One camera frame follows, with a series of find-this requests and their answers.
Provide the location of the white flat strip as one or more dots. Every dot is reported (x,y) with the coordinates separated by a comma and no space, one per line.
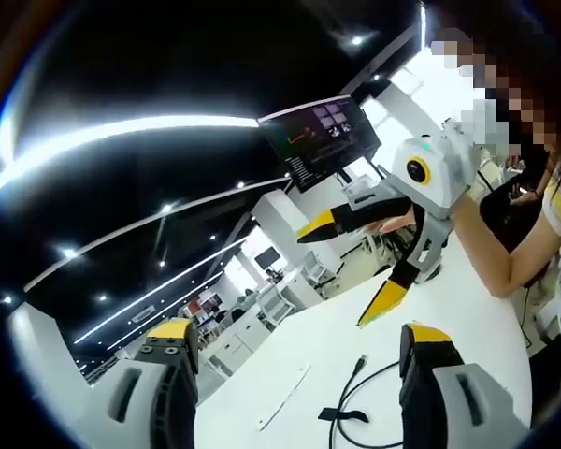
(285,395)

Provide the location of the white office chair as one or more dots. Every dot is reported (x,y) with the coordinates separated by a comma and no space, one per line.
(319,269)
(273,304)

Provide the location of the small black monitor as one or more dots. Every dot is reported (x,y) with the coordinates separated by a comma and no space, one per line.
(266,257)

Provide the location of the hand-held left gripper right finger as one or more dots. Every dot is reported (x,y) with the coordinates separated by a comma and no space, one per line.
(430,374)

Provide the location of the person's right hand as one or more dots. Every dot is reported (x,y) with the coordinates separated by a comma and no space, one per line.
(395,224)

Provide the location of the long ceiling light strip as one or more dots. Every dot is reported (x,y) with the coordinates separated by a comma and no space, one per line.
(98,138)

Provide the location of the white low cabinet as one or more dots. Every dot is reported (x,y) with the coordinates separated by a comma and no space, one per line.
(236,343)

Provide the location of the white desk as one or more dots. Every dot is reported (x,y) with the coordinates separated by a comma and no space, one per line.
(318,346)

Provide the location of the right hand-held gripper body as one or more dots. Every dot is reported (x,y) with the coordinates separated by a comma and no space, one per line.
(444,178)

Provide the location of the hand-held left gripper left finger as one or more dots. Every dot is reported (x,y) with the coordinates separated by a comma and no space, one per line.
(161,374)

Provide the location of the large black monitor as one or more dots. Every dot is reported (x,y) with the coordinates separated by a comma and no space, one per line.
(322,140)

